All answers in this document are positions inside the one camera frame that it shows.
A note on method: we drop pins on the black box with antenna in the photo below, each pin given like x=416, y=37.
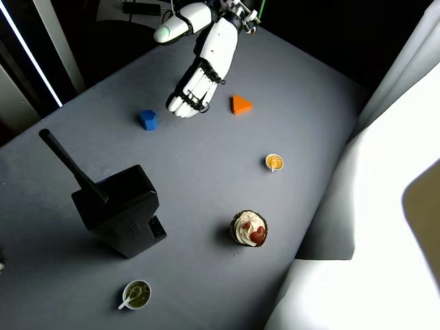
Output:
x=120, y=209

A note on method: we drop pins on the orange triangular block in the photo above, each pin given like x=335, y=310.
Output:
x=240, y=104

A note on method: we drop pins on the blue hexagonal block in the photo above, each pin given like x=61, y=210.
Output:
x=148, y=120

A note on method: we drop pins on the small white cup orange drink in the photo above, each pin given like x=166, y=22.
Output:
x=274, y=162

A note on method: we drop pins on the grey table cloth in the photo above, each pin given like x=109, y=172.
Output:
x=206, y=192

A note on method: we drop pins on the white pillar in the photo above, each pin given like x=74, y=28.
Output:
x=58, y=41

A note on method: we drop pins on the toy cupcake with cream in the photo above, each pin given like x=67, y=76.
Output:
x=249, y=228

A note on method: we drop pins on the white light strip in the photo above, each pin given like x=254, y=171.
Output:
x=31, y=55

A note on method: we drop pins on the white curtain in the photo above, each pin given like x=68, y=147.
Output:
x=371, y=206

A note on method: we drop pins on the white bowl green soup spoon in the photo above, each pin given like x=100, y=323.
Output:
x=137, y=295

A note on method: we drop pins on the beige panel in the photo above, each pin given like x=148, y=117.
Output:
x=423, y=220

